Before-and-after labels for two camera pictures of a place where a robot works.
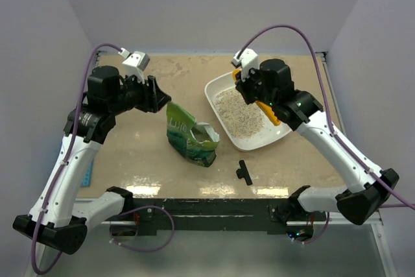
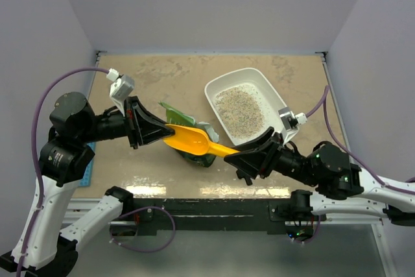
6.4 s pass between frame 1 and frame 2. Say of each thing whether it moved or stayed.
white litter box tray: stayed
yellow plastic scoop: moved
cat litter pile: stayed
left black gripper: moved
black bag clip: stayed
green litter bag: stayed
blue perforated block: stayed
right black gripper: moved
